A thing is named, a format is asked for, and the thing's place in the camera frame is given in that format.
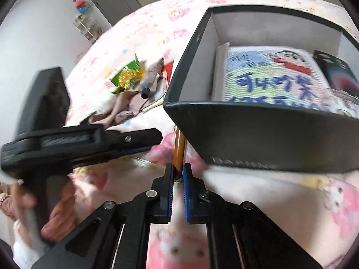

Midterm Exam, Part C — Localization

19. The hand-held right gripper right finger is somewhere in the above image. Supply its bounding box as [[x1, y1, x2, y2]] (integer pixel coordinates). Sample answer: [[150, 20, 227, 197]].
[[182, 163, 323, 269]]

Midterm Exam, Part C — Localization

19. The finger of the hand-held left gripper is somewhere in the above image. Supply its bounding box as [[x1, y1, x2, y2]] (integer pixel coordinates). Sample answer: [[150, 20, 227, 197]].
[[71, 128, 163, 171]]

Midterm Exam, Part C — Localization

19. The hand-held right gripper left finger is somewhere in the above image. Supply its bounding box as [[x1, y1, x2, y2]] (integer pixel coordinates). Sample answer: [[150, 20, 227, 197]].
[[31, 163, 176, 269]]

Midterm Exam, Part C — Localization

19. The brown wooden stick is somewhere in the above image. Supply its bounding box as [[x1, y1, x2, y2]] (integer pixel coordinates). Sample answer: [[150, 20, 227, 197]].
[[172, 127, 187, 182]]

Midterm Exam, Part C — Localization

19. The dark cardboard box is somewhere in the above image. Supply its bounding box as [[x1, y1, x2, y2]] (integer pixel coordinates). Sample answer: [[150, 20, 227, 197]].
[[163, 5, 359, 174]]

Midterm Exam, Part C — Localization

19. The black screen protector box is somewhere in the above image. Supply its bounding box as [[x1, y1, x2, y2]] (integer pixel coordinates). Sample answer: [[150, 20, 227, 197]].
[[313, 50, 359, 91]]

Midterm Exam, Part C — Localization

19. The person's left forearm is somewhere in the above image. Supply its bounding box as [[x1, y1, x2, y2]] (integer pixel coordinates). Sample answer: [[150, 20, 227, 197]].
[[11, 219, 54, 269]]

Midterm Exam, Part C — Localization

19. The person's left hand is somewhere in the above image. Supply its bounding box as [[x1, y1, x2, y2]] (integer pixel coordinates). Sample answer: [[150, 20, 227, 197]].
[[13, 179, 78, 244]]

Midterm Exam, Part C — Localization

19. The pink wallet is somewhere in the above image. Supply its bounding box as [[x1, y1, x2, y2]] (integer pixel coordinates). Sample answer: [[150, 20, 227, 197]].
[[80, 82, 169, 125]]

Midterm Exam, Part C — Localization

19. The silver tube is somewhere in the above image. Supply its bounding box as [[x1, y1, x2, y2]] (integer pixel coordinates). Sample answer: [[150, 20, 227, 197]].
[[139, 59, 165, 100]]

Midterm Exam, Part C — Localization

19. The green snack packet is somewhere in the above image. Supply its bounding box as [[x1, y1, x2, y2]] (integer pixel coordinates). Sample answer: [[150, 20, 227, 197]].
[[108, 53, 146, 95]]

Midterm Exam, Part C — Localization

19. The red packet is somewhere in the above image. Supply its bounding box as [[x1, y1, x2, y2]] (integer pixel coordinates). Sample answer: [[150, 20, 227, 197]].
[[161, 60, 175, 88]]

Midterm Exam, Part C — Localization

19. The small shelf rack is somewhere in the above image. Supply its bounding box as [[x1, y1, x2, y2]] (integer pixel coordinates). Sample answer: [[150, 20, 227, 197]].
[[72, 14, 105, 44]]

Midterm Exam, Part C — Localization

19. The pink printed blanket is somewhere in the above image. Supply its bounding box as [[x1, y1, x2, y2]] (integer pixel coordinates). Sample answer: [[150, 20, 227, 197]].
[[64, 0, 359, 269]]

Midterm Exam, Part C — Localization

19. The red toy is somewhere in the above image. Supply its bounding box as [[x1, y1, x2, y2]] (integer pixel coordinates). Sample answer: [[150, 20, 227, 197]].
[[73, 0, 92, 15]]

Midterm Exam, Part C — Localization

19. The cartoon printed book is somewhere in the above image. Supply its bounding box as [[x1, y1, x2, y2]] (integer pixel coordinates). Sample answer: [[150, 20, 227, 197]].
[[212, 43, 331, 111]]

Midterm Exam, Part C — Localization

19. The clear plastic item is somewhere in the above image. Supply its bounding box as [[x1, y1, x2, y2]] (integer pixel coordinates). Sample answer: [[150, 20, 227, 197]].
[[327, 88, 359, 117]]

